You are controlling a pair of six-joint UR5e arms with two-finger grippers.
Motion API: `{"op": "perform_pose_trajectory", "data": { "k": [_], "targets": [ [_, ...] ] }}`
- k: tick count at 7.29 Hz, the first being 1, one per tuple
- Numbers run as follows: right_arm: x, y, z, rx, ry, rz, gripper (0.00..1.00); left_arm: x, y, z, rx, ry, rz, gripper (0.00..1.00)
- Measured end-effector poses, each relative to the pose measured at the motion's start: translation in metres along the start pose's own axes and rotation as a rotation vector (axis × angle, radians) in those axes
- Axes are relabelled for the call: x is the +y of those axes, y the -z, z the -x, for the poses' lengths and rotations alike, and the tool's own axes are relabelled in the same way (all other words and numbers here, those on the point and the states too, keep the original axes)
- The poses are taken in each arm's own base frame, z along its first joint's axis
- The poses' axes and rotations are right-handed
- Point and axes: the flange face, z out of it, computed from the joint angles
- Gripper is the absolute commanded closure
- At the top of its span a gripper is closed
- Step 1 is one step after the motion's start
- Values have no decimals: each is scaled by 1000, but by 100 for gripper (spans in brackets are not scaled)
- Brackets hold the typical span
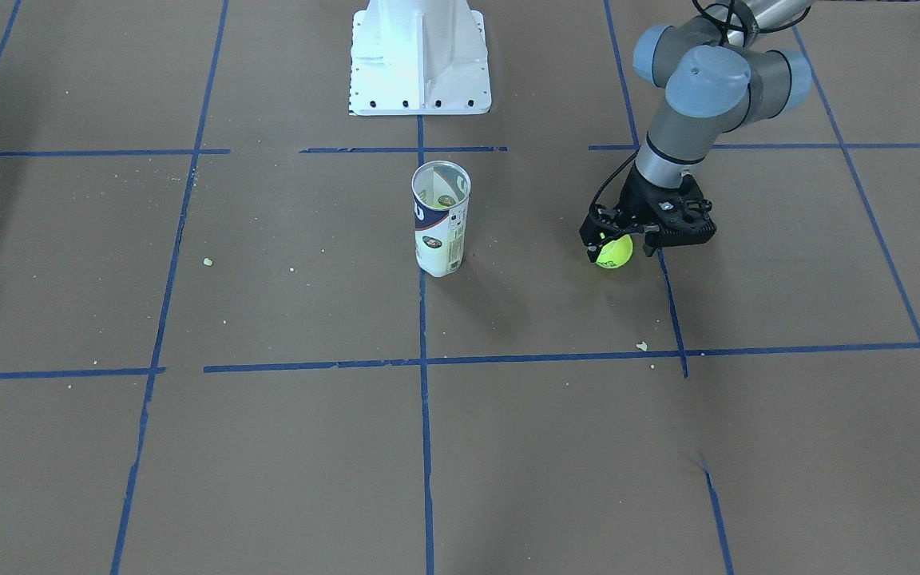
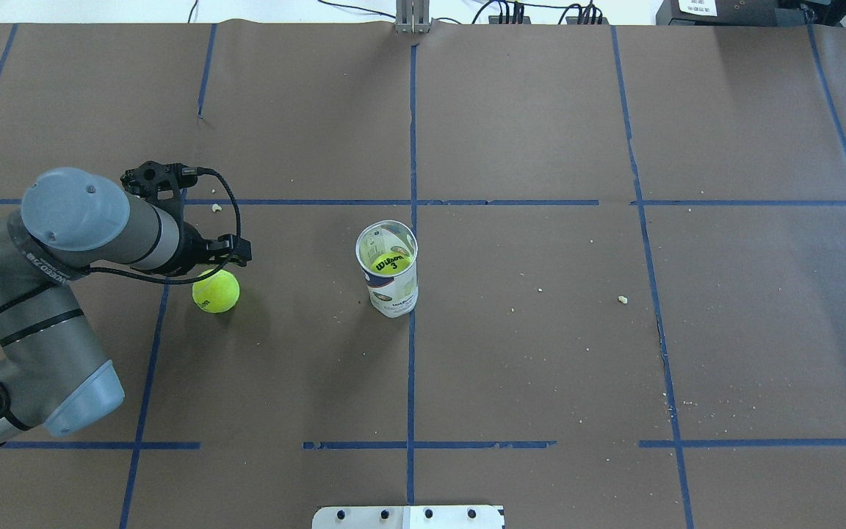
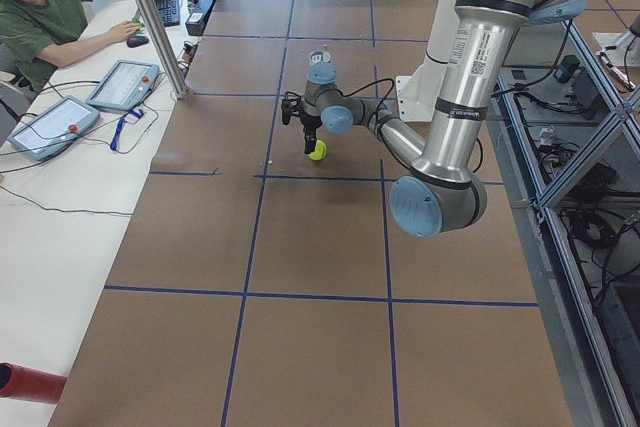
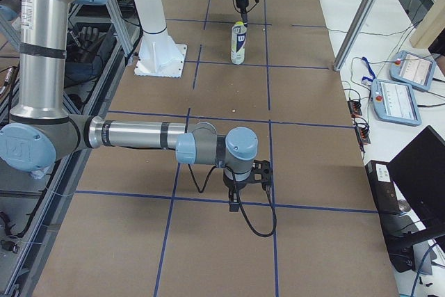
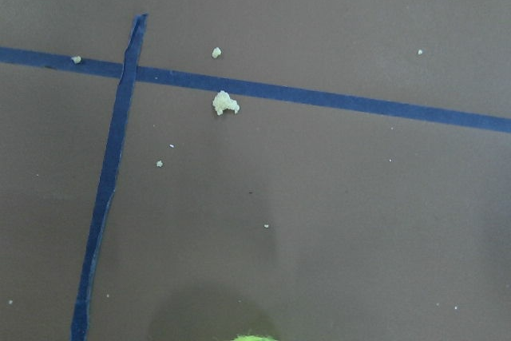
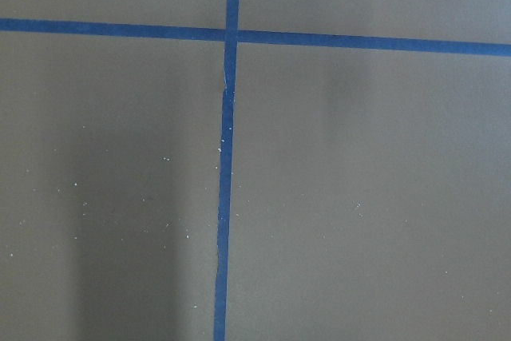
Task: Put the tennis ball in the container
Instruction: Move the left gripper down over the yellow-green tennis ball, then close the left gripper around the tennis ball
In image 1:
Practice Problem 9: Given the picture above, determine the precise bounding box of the yellow tennis ball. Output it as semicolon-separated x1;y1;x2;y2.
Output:
595;234;634;270

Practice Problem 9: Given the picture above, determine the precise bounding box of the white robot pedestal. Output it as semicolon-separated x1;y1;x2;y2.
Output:
348;1;493;117

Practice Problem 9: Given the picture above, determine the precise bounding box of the tennis ball can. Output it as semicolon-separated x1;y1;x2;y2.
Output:
411;161;471;278

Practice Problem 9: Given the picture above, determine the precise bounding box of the far camera mount bracket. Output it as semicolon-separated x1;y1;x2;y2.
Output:
651;175;718;248

